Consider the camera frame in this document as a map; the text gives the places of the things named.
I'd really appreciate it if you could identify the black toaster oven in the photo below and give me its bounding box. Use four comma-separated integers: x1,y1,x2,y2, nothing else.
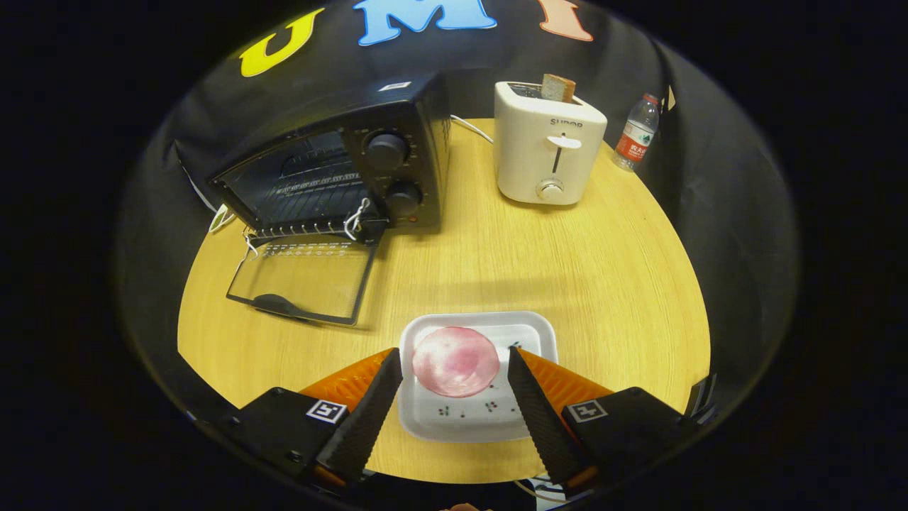
206,71,453,328

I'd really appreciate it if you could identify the white pop-up toaster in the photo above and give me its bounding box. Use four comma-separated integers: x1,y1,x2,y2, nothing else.
494,80,609,207

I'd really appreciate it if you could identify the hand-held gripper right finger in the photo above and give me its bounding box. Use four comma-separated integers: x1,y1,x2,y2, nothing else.
506,346,710,498

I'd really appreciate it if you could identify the brown bread slice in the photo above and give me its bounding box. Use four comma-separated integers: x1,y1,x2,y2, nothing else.
541,73,577,104

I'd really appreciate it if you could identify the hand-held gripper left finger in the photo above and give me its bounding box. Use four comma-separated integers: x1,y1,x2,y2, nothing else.
220,348,404,492

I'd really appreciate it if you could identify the pink ham slice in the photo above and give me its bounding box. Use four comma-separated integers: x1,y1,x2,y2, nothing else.
412,326,500,398

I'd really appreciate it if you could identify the white power cable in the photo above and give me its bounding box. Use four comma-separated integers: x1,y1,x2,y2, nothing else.
450,115,495,145

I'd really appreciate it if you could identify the red label water bottle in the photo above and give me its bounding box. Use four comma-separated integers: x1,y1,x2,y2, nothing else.
613,93,660,172

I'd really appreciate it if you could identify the black backdrop cloth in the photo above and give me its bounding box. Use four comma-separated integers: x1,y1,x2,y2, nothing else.
113,0,799,427

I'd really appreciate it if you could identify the white rectangular plate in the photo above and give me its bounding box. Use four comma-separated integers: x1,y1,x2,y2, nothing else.
397,311,559,444

